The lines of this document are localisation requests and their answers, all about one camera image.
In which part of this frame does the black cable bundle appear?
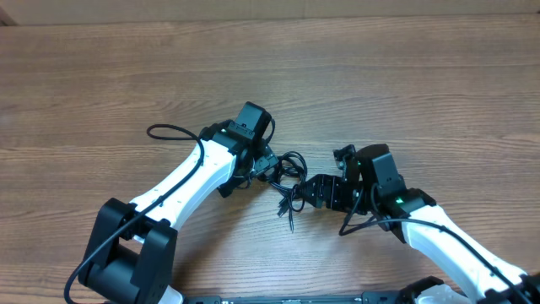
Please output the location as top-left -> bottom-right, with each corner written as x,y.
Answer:
265,150 -> 309,234

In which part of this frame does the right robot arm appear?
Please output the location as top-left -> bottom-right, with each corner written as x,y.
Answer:
296,144 -> 539,303

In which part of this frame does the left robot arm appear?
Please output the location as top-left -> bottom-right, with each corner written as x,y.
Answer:
64,102 -> 277,303

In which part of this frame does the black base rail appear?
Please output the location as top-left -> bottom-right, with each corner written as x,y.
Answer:
184,291 -> 400,304

